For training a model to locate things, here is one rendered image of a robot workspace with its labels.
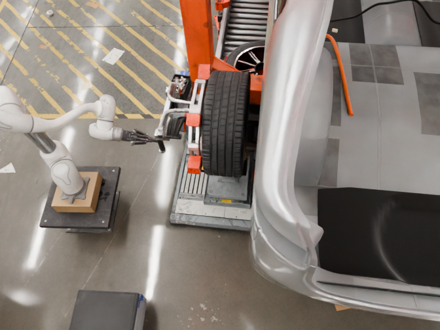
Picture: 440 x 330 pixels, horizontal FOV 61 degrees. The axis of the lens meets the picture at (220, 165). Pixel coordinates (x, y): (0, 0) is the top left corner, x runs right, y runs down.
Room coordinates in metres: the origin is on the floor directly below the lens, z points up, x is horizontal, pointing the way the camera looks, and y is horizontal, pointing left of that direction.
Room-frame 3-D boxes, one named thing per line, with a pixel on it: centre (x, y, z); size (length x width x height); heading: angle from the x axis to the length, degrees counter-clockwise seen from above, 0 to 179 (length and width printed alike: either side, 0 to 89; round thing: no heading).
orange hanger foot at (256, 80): (1.94, -0.26, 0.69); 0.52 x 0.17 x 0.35; 79
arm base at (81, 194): (1.28, 1.05, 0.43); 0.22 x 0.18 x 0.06; 175
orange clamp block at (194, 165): (1.16, 0.15, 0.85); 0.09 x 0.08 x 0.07; 169
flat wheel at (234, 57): (2.27, -0.42, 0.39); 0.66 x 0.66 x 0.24
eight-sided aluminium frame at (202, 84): (1.47, 0.10, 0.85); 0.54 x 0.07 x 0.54; 169
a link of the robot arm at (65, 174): (1.31, 1.05, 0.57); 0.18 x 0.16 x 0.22; 27
